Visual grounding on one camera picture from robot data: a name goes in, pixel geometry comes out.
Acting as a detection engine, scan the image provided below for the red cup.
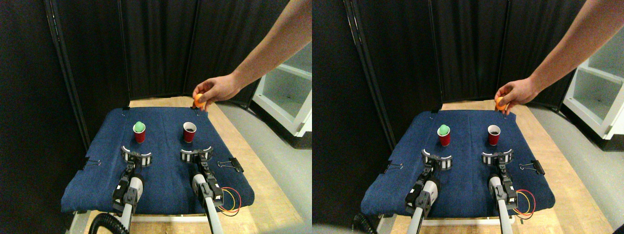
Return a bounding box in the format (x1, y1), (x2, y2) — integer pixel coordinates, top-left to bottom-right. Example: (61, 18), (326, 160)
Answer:
(133, 123), (147, 144)
(437, 126), (452, 146)
(487, 125), (502, 146)
(183, 122), (197, 143)

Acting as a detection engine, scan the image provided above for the person's hand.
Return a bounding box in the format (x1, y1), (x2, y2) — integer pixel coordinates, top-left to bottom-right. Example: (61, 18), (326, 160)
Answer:
(494, 77), (542, 116)
(193, 73), (243, 112)

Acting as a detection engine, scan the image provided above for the dark blue cloth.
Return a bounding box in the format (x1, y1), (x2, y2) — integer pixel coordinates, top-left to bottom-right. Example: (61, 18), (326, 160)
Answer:
(361, 108), (556, 218)
(61, 105), (255, 215)

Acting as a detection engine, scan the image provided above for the white shelf unit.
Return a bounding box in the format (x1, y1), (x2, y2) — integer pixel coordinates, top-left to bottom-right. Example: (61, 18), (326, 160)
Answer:
(252, 41), (312, 137)
(562, 51), (624, 140)

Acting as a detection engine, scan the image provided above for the yellow wire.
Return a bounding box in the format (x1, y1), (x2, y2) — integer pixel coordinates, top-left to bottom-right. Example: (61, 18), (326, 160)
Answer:
(516, 194), (532, 215)
(220, 193), (237, 213)

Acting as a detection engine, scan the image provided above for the red wire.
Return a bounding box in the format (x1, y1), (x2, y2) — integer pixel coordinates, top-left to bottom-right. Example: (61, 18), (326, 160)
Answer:
(220, 188), (242, 217)
(516, 189), (537, 219)

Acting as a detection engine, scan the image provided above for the black ribbed hose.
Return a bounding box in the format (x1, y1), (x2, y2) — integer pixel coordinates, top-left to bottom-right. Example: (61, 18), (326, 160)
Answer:
(351, 214), (378, 234)
(89, 213), (127, 234)

